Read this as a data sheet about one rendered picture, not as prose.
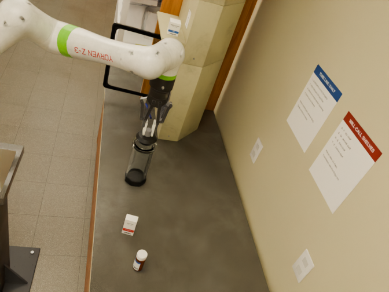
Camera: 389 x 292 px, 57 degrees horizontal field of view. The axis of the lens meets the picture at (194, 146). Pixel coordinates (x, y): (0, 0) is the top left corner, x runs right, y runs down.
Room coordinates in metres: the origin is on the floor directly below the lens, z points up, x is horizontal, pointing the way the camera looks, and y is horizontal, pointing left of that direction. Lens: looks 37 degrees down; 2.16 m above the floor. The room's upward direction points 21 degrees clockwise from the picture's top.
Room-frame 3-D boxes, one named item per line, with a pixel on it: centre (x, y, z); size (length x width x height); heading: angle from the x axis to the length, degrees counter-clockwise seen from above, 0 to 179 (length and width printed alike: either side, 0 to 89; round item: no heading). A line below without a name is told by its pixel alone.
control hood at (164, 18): (1.68, 0.31, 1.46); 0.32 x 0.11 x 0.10; 22
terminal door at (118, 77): (1.80, 0.48, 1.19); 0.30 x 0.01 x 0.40; 104
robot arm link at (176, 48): (1.20, 0.21, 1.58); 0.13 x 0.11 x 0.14; 164
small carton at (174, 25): (1.61, 0.28, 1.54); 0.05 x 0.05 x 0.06; 17
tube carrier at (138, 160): (1.21, 0.20, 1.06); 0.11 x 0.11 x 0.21
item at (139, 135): (1.21, 0.20, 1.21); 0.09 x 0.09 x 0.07
